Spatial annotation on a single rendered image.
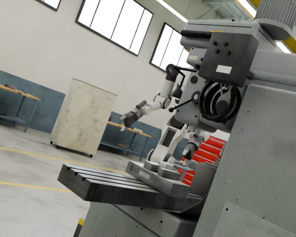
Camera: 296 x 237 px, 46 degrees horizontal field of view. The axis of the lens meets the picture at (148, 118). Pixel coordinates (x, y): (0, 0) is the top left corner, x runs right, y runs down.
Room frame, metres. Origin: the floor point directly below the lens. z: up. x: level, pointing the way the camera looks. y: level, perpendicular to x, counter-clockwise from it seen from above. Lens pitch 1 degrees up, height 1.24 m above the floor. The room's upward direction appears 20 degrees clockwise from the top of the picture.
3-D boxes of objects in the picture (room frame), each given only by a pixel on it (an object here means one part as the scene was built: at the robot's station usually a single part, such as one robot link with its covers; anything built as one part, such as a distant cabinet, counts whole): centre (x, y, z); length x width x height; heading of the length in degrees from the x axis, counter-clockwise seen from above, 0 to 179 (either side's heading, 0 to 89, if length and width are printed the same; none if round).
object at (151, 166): (1.90, -0.14, 1.03); 0.15 x 0.06 x 0.04; 135
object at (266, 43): (1.92, -0.27, 1.81); 0.47 x 0.26 x 0.16; 45
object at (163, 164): (1.86, -0.18, 1.04); 0.06 x 0.05 x 0.06; 135
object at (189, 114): (1.93, -0.26, 1.47); 0.21 x 0.19 x 0.32; 135
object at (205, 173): (2.24, -0.51, 1.04); 0.22 x 0.12 x 0.20; 144
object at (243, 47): (1.48, -0.23, 1.62); 0.20 x 0.09 x 0.21; 45
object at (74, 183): (1.91, -0.23, 0.90); 1.24 x 0.23 x 0.08; 135
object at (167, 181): (1.88, -0.16, 0.99); 0.35 x 0.15 x 0.11; 45
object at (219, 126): (1.79, -0.39, 1.47); 0.24 x 0.19 x 0.26; 135
